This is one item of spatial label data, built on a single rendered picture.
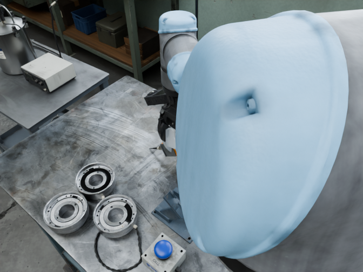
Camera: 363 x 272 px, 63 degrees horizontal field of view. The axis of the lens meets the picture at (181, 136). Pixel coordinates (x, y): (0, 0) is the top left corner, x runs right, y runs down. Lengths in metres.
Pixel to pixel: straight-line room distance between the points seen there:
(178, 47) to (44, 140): 0.63
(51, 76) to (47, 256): 0.90
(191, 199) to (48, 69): 1.32
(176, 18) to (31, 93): 1.00
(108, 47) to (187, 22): 2.04
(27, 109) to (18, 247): 0.77
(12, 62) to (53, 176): 0.79
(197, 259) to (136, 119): 0.51
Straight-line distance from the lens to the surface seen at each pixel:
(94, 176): 0.86
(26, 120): 1.34
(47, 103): 1.39
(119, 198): 0.79
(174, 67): 0.50
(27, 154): 1.02
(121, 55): 2.48
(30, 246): 1.80
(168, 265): 0.69
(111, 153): 0.93
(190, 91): 0.16
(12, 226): 1.90
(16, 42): 1.55
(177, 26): 0.58
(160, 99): 0.72
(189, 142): 0.16
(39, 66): 1.48
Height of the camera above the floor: 1.49
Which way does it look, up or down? 46 degrees down
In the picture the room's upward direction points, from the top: straight up
